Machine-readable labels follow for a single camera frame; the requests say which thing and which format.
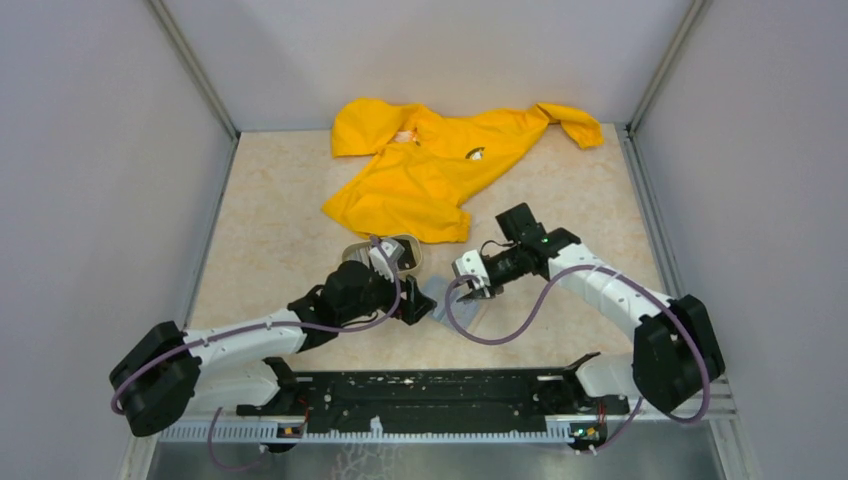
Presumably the beige card holder wallet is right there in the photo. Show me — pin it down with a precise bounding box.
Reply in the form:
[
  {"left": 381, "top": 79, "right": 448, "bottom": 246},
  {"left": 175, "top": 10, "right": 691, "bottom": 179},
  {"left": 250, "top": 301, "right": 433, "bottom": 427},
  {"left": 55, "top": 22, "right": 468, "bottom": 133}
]
[{"left": 421, "top": 275, "right": 487, "bottom": 334}]

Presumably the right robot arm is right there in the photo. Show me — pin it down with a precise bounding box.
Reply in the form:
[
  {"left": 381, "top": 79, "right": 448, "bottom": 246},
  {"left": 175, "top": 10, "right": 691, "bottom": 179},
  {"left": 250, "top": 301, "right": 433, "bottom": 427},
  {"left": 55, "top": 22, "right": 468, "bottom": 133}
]
[{"left": 452, "top": 203, "right": 726, "bottom": 415}]

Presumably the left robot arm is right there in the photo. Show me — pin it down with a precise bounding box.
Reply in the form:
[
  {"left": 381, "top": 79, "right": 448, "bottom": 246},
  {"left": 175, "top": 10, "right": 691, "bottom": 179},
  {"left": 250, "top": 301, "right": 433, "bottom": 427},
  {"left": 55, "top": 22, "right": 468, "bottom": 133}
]
[{"left": 109, "top": 261, "right": 436, "bottom": 437}]

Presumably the yellow jacket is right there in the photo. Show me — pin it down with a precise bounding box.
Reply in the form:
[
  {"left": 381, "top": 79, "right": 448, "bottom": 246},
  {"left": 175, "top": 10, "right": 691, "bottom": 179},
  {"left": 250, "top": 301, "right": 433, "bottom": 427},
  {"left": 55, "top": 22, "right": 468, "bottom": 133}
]
[{"left": 322, "top": 98, "right": 604, "bottom": 243}]

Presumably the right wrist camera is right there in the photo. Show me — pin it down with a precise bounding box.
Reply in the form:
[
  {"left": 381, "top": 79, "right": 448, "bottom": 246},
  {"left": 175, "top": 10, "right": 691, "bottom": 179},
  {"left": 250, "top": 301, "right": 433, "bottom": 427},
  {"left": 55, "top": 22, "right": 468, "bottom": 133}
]
[{"left": 452, "top": 250, "right": 491, "bottom": 290}]

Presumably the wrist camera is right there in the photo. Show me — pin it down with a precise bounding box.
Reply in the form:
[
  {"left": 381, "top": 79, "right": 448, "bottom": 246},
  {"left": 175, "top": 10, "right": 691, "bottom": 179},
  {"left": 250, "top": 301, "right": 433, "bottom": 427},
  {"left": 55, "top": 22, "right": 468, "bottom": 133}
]
[
  {"left": 452, "top": 250, "right": 491, "bottom": 290},
  {"left": 368, "top": 238, "right": 405, "bottom": 281}
]

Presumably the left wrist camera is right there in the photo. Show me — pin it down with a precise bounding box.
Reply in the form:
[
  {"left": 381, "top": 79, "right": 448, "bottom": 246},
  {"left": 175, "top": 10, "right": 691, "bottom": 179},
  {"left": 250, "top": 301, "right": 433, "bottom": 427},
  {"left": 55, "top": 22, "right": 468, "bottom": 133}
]
[{"left": 368, "top": 238, "right": 405, "bottom": 281}]

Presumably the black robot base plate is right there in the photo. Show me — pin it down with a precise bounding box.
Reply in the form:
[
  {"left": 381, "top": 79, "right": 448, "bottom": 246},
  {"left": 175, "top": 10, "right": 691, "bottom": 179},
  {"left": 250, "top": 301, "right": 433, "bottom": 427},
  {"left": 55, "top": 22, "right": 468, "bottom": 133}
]
[{"left": 236, "top": 358, "right": 630, "bottom": 450}]

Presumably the aluminium frame rail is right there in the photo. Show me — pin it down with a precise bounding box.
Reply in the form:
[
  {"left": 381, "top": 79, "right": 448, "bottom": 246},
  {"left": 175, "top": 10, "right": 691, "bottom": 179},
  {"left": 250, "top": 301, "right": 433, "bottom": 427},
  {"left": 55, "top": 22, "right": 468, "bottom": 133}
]
[{"left": 135, "top": 374, "right": 738, "bottom": 445}]

